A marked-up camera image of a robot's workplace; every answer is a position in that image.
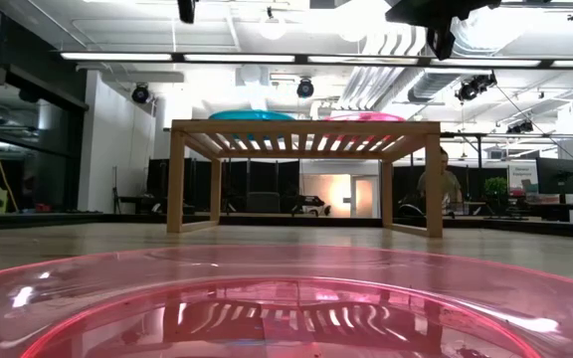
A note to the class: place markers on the black partition panels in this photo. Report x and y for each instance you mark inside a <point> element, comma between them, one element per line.
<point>261,176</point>

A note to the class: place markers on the light wooden slatted shelf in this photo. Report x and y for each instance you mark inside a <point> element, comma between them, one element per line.
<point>306,127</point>

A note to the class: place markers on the black computer monitor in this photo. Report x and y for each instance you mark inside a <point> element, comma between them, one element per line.
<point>555,175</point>

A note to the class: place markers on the person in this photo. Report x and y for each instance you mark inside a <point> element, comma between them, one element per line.
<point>449,184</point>

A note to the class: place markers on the black overhead light bar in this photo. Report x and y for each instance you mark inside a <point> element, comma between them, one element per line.
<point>301,58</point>

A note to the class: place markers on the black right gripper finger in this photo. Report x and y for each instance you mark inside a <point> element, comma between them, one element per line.
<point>441,44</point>

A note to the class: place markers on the white door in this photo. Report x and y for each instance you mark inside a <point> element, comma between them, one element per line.
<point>365,196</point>

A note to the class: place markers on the green potted plant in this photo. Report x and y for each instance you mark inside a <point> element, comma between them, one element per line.
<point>495,187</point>

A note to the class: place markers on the black stage spotlight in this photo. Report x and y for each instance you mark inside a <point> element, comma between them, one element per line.
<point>305,88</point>
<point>520,127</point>
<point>475,87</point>
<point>140,94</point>

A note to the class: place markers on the pink translucent plastic plate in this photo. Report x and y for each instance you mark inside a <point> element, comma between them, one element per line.
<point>286,268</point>
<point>366,117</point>

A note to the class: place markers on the white printed sign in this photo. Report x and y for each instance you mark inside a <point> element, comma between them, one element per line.
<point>521,175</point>

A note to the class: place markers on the black overhead camera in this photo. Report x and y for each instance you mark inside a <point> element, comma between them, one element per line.
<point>186,10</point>

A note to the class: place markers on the silver ventilation duct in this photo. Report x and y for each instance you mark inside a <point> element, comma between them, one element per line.
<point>431,85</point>

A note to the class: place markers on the black and white wheeled robot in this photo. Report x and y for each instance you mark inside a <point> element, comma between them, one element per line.
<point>312,205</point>

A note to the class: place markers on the teal translucent plastic plate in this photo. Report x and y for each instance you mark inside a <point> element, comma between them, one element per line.
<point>251,115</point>

